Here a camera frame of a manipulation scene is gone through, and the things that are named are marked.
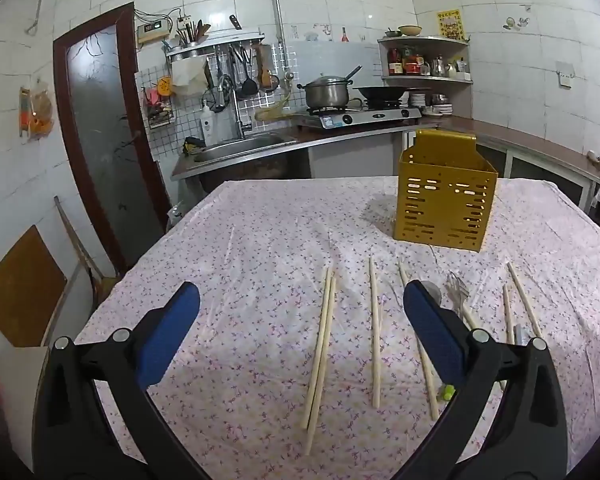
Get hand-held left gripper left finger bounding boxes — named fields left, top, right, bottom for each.
left=32, top=281, right=216, bottom=480

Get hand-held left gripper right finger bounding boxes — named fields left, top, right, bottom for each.
left=385, top=280, right=567, bottom=480

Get steel fork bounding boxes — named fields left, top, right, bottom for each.
left=446, top=271, right=471, bottom=317

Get yellow perforated utensil holder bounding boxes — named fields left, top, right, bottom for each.
left=392, top=128, right=498, bottom=252

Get pink floral tablecloth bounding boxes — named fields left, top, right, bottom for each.
left=72, top=176, right=600, bottom=480

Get brown wooden board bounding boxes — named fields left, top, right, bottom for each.
left=0, top=225, right=68, bottom=348

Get glass cabinet sliding doors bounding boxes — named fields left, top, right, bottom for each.
left=405, top=130, right=598, bottom=211

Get steel kitchen sink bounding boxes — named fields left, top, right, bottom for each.
left=192, top=132, right=298, bottom=165

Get brown kitchen counter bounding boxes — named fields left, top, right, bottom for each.
left=170, top=115, right=600, bottom=181

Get dark red framed door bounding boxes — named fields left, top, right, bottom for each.
left=52, top=2, right=173, bottom=273

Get white soap bottle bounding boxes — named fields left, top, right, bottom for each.
left=200, top=100, right=217, bottom=146

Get steel gas stove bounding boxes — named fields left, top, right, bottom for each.
left=295, top=100, right=423, bottom=131

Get stack of white plates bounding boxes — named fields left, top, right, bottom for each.
left=409, top=91, right=453, bottom=116

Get chrome faucet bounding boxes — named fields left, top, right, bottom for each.
left=215, top=75, right=253, bottom=140

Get black wok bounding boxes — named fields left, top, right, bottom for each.
left=352, top=85, right=411, bottom=103

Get white corner shelf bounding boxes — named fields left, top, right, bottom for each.
left=377, top=35, right=473, bottom=111

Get orange hanging bag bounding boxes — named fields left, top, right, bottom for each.
left=19, top=80, right=55, bottom=143

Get white hanging cloth bag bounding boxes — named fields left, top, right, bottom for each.
left=170, top=57, right=206, bottom=98

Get steel cooking pot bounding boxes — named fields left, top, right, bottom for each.
left=297, top=74, right=353, bottom=110

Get black hanging spatula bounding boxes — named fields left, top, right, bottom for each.
left=240, top=45, right=258, bottom=96

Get steel wall utensil rack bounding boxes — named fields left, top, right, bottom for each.
left=165, top=27, right=266, bottom=58

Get white wall controller box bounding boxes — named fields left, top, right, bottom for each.
left=136, top=20, right=173, bottom=43

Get yellow wall poster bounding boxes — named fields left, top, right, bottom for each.
left=436, top=9, right=466, bottom=41

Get grey wall pipe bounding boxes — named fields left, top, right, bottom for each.
left=267, top=0, right=287, bottom=51

